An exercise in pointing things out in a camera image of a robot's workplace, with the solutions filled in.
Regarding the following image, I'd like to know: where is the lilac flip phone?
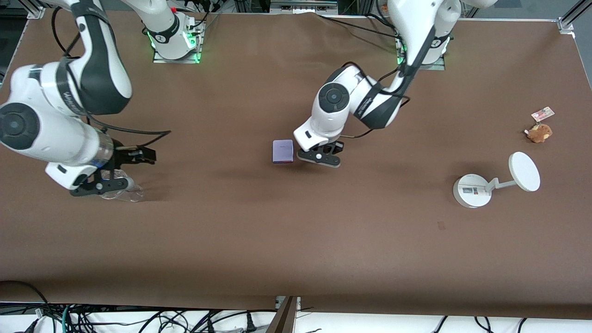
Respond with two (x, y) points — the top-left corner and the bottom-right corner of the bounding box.
(272, 139), (295, 164)

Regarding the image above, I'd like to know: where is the clear glass cup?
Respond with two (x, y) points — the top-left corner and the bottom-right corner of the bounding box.
(99, 168), (144, 203)

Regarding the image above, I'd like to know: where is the white round desk lamp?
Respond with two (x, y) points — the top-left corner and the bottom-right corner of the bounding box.
(453, 151), (541, 209)

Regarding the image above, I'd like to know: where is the brown table support beam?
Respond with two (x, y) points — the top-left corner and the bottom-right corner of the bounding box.
(266, 296), (302, 333)

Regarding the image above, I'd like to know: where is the brown bear plush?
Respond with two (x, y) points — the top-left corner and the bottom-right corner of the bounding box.
(524, 123), (554, 144)

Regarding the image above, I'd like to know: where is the pink white tag card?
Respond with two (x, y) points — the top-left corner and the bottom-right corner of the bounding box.
(530, 106), (555, 123)

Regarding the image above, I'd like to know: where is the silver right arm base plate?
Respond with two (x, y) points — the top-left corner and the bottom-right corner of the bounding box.
(152, 19), (203, 64)

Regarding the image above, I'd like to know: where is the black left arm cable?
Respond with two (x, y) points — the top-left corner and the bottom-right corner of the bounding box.
(341, 25), (438, 140)

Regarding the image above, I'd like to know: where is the long black table cable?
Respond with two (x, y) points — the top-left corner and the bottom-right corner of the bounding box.
(316, 14), (401, 37)

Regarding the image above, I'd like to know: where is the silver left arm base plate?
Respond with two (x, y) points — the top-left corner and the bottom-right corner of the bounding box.
(396, 35), (446, 71)

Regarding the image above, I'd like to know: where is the thick black floor cable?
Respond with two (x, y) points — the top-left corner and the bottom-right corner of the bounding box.
(0, 279), (52, 321)

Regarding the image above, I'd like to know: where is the grey metal rail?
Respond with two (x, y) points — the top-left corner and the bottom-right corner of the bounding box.
(270, 0), (339, 14)

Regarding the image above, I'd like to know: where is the black base connector cable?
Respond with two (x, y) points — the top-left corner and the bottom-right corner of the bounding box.
(185, 0), (222, 29)

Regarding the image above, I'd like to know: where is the aluminium frame profile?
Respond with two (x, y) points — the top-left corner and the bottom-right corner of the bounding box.
(557, 0), (592, 34)
(20, 0), (45, 19)

